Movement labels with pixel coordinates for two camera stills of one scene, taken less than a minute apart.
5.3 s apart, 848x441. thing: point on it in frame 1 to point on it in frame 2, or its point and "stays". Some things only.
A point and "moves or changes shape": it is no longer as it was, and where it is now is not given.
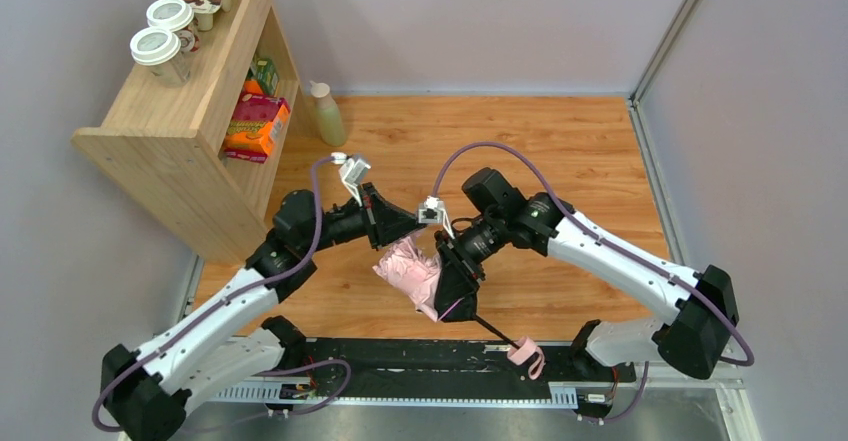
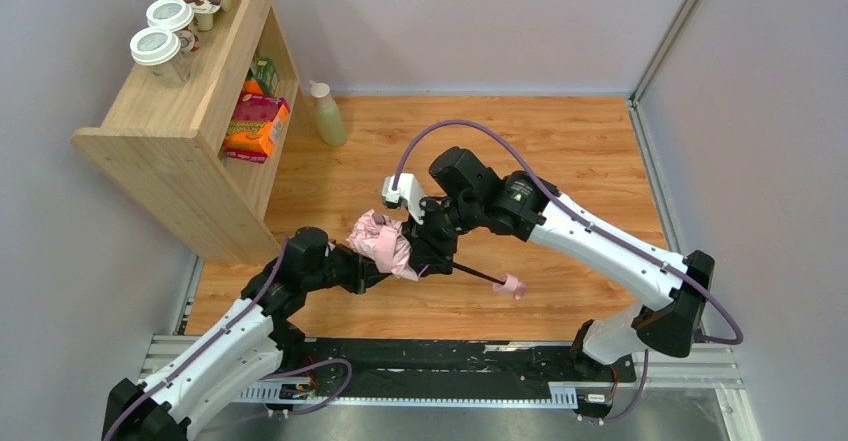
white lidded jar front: x=161 y=51 stays
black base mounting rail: x=432 y=371 stays
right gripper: x=462 y=260 to x=432 y=240
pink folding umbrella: x=419 y=271 moves or changes shape
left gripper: x=374 y=210 to x=361 y=273
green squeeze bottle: x=330 y=116 stays
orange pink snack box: x=256 y=126 stays
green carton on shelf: x=264 y=71 stays
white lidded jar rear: x=174 y=14 stays
